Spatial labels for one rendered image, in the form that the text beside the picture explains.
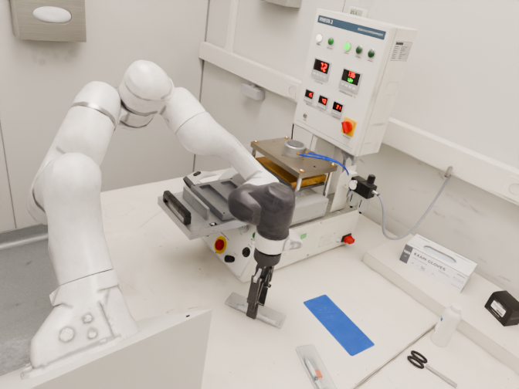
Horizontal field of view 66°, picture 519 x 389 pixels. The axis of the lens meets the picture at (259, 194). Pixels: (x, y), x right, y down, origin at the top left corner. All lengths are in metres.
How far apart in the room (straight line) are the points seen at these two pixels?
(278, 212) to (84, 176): 0.45
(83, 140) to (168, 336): 0.46
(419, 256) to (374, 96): 0.60
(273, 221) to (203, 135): 0.29
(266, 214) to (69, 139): 0.48
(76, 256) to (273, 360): 0.58
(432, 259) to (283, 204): 0.73
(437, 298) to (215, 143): 0.90
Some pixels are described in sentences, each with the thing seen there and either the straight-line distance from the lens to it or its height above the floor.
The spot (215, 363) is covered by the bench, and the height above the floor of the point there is 0.75.
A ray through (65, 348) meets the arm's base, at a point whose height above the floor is 0.98.
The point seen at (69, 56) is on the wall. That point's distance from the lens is 2.48.
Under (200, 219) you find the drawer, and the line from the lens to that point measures 1.23.
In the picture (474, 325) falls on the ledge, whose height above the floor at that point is 0.79.
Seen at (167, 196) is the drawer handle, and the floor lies 1.01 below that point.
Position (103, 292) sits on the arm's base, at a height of 1.04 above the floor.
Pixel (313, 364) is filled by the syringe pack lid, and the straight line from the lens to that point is 1.16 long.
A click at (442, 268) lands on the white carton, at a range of 1.57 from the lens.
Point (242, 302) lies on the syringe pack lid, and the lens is 1.26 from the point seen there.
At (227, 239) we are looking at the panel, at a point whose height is 0.82.
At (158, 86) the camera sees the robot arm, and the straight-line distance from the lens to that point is 1.03.
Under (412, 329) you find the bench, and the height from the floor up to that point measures 0.75.
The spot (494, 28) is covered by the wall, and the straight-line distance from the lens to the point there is 1.64.
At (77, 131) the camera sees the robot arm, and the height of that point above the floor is 1.28.
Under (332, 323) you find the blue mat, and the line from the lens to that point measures 1.31.
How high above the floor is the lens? 1.64
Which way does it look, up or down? 28 degrees down
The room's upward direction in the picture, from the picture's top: 10 degrees clockwise
